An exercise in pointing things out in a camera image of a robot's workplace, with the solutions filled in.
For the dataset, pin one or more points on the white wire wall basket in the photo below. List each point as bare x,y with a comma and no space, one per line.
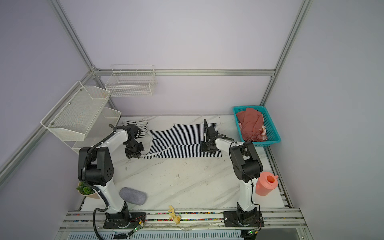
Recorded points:
132,81

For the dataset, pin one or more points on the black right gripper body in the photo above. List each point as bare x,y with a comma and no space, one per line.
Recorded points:
206,147

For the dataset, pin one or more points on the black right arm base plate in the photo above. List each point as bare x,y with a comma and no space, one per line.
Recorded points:
240,218

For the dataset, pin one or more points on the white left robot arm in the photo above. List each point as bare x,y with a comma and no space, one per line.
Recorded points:
96,169

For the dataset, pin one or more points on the grey felt pouch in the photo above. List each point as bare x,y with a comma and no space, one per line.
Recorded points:
133,196

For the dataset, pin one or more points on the red tank top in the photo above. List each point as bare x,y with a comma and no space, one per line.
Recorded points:
250,123

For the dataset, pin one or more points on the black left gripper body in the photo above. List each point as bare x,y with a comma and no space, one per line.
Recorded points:
133,149

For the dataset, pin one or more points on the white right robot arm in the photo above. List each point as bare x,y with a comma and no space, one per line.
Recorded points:
245,160

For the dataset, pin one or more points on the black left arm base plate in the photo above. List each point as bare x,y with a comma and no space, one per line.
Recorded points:
124,220

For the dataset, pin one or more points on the potted green plant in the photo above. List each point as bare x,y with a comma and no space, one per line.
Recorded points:
87,191

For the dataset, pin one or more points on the teal plastic basket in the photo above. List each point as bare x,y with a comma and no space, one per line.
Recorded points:
272,133

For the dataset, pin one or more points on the white mesh two-tier shelf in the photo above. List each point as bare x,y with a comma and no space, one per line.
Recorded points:
82,117

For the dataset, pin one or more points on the navy striped tank top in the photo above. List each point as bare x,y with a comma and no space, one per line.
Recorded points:
180,141

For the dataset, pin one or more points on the black white striped tank top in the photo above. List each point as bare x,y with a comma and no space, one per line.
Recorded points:
141,124

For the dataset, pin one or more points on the red white striped garment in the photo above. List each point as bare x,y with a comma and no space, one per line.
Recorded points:
263,132

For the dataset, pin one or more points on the yellow banana toy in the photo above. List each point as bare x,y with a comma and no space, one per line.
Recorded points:
173,216

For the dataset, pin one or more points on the aluminium frame rail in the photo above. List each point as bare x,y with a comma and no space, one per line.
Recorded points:
191,72

